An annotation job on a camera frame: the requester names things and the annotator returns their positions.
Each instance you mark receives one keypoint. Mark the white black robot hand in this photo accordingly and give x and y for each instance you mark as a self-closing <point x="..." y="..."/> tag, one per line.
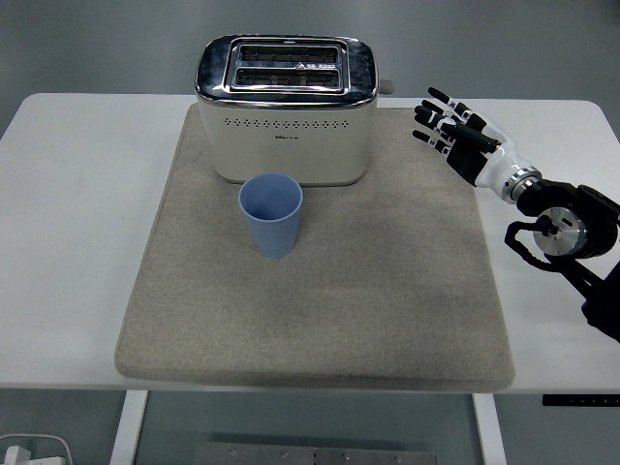
<point x="501" y="162"/>

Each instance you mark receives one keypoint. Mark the blue ribbed plastic cup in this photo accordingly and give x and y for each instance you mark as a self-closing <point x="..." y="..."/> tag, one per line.
<point x="273" y="237"/>

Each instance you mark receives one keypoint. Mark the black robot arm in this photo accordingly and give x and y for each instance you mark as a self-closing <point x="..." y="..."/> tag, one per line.
<point x="591" y="218"/>

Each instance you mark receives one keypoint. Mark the beige felt table mat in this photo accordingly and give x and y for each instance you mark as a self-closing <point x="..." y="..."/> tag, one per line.
<point x="339" y="300"/>

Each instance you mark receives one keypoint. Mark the cream chrome two-slot toaster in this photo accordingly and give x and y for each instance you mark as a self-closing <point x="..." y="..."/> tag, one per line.
<point x="286" y="145"/>

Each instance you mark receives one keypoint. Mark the white table leg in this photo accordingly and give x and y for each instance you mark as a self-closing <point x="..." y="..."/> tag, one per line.
<point x="127" y="431"/>
<point x="490" y="431"/>

